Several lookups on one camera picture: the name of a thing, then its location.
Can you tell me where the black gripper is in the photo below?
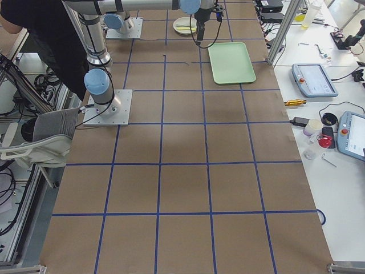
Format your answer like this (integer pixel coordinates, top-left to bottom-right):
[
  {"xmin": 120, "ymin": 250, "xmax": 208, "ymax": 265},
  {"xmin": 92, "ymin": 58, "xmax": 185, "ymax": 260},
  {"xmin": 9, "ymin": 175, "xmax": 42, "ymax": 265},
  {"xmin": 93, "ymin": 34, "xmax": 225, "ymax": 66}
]
[{"xmin": 195, "ymin": 8, "xmax": 211, "ymax": 41}]

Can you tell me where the white round plate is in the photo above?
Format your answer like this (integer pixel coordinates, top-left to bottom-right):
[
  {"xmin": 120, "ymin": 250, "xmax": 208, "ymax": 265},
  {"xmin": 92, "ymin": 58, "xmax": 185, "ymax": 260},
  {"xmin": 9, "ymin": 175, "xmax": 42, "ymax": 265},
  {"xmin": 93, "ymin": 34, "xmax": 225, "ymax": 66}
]
[{"xmin": 173, "ymin": 17, "xmax": 197, "ymax": 35}]

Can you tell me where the yellow plastic fork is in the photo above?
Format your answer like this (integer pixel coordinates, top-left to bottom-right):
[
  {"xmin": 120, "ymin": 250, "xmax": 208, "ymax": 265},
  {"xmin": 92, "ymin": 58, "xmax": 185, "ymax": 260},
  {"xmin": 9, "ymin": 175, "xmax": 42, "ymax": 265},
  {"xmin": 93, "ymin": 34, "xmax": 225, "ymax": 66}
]
[{"xmin": 176, "ymin": 26, "xmax": 196, "ymax": 31}]

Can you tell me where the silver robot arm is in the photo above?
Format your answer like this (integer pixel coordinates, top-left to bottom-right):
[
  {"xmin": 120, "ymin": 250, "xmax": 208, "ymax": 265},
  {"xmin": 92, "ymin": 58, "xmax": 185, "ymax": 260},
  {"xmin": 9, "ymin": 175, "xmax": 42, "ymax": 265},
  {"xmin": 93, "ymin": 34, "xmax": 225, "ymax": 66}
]
[
  {"xmin": 63, "ymin": 0, "xmax": 223, "ymax": 77},
  {"xmin": 63, "ymin": 0, "xmax": 218, "ymax": 77}
]

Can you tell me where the mint green tray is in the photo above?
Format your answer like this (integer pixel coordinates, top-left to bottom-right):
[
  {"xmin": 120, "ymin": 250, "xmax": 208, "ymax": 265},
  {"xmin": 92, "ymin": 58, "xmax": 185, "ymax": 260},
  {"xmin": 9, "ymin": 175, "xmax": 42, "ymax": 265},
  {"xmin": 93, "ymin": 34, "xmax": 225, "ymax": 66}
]
[{"xmin": 208, "ymin": 42, "xmax": 256, "ymax": 84}]

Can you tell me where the clear plastic bottle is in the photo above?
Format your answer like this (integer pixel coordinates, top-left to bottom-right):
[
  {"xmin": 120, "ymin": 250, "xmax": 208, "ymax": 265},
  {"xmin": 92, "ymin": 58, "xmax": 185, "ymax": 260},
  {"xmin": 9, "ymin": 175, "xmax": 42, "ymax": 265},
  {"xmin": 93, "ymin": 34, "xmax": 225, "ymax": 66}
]
[{"xmin": 301, "ymin": 1, "xmax": 323, "ymax": 30}]

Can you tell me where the far teach pendant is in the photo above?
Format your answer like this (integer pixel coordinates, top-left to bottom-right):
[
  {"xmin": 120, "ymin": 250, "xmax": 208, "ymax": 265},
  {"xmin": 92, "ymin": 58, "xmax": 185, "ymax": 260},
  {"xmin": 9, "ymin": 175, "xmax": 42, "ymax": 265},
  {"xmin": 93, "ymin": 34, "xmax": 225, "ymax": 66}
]
[{"xmin": 291, "ymin": 63, "xmax": 338, "ymax": 98}]

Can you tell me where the teach pendant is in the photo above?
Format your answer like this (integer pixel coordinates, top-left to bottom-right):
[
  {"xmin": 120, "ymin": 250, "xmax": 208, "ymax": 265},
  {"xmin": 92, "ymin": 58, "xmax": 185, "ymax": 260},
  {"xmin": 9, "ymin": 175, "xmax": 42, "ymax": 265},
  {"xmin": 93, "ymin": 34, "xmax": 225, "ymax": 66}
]
[
  {"xmin": 336, "ymin": 111, "xmax": 365, "ymax": 161},
  {"xmin": 291, "ymin": 63, "xmax": 338, "ymax": 98}
]

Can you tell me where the gold metal cylinder tool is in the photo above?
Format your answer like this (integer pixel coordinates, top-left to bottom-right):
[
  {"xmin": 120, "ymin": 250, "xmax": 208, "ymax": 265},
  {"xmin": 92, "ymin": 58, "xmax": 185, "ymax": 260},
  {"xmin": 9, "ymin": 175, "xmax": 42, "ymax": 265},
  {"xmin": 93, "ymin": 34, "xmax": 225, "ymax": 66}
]
[{"xmin": 284, "ymin": 99, "xmax": 307, "ymax": 107}]

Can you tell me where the black power adapter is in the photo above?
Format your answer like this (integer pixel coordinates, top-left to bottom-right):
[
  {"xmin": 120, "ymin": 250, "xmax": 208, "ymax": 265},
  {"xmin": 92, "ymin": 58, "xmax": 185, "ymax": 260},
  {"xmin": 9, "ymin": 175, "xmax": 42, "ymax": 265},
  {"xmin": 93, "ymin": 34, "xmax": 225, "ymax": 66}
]
[{"xmin": 290, "ymin": 116, "xmax": 310, "ymax": 127}]

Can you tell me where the black device on desk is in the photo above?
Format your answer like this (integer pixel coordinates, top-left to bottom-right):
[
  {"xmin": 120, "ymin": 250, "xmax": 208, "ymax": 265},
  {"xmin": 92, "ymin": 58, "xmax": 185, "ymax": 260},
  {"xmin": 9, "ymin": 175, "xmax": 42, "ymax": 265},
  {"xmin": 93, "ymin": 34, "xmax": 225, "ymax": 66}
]
[{"xmin": 330, "ymin": 19, "xmax": 364, "ymax": 50}]

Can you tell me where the person in black shirt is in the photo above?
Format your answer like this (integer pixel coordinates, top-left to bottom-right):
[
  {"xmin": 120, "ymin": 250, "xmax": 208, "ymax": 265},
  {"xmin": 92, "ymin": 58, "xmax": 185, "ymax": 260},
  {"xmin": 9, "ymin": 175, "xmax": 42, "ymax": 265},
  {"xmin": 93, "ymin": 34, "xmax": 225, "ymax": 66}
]
[{"xmin": 1, "ymin": 1, "xmax": 88, "ymax": 100}]

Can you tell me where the white cup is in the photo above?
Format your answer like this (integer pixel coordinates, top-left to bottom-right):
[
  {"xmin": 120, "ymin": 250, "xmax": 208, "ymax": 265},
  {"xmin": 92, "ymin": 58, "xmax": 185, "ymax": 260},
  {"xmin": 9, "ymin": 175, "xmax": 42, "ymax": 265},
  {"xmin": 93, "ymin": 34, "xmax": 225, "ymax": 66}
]
[{"xmin": 303, "ymin": 119, "xmax": 323, "ymax": 136}]

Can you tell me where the black round dish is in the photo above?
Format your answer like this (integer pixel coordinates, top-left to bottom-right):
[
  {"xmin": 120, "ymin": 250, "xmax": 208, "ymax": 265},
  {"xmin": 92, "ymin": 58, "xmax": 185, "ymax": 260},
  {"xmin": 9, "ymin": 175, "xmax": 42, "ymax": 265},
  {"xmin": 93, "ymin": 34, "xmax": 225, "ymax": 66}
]
[{"xmin": 321, "ymin": 112, "xmax": 338, "ymax": 126}]

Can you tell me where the black smartphone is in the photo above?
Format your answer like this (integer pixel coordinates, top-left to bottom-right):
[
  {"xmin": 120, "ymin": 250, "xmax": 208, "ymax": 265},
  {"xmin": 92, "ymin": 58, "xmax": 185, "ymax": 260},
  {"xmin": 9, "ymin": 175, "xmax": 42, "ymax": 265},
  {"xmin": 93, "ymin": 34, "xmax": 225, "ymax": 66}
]
[{"xmin": 322, "ymin": 127, "xmax": 336, "ymax": 149}]

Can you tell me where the red round object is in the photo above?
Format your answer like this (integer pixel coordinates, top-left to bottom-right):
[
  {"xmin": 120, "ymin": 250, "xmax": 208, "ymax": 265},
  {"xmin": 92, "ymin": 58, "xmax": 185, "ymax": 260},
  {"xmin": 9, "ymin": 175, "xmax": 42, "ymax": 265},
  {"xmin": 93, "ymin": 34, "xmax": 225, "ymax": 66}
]
[{"xmin": 317, "ymin": 134, "xmax": 333, "ymax": 148}]

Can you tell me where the allen key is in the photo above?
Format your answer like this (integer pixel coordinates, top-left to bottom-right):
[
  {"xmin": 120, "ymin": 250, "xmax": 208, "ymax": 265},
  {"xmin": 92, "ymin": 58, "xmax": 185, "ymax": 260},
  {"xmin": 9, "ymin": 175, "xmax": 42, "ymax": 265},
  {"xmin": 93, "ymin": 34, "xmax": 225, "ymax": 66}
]
[{"xmin": 321, "ymin": 153, "xmax": 338, "ymax": 168}]

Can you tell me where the near teach pendant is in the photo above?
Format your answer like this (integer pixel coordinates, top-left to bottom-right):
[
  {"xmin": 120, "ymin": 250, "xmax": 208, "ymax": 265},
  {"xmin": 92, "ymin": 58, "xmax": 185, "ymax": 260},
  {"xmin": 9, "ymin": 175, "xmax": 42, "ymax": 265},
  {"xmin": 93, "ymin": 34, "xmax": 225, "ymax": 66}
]
[{"xmin": 336, "ymin": 111, "xmax": 365, "ymax": 161}]

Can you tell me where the grey office chair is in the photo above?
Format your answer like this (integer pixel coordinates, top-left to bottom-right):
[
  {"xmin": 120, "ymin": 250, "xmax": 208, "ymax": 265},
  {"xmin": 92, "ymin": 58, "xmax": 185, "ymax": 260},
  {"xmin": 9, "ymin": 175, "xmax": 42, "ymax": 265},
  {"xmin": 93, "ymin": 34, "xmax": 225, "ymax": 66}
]
[{"xmin": 1, "ymin": 108, "xmax": 79, "ymax": 188}]

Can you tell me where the aluminium frame post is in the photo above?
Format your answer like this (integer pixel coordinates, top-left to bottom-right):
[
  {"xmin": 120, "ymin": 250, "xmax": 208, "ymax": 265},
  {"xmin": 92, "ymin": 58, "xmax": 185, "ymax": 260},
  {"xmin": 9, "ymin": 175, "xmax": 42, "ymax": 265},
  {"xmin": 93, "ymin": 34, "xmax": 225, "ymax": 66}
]
[{"xmin": 267, "ymin": 0, "xmax": 302, "ymax": 65}]

